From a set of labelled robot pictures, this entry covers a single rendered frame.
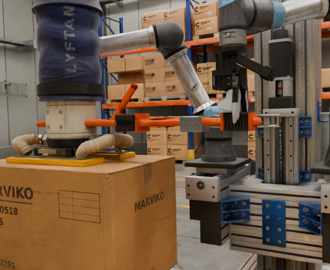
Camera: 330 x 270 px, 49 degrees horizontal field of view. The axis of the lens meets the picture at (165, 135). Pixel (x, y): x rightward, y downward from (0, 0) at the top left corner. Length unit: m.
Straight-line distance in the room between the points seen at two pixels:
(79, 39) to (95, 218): 0.57
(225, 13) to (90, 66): 0.48
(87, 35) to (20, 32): 11.21
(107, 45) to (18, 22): 10.99
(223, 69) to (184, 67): 0.66
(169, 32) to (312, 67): 0.60
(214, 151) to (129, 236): 0.59
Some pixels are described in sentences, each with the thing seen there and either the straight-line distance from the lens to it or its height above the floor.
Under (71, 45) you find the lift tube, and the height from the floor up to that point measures 1.47.
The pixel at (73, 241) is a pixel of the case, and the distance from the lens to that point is 1.12.
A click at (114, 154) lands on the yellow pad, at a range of 1.28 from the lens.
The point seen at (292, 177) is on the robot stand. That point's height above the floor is 0.97.
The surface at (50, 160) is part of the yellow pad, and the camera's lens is 1.20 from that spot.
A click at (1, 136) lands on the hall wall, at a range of 11.65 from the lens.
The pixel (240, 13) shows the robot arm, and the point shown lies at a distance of 1.04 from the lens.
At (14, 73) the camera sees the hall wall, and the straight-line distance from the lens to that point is 12.05.
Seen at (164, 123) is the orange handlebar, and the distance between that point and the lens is 1.08.
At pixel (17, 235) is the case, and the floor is 0.87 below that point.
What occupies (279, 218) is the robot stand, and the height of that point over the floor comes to 0.84.
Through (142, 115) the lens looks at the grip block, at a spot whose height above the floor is 1.24.
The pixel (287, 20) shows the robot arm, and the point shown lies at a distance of 1.30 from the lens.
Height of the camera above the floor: 1.24
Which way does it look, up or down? 3 degrees down
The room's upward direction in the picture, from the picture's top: 2 degrees counter-clockwise
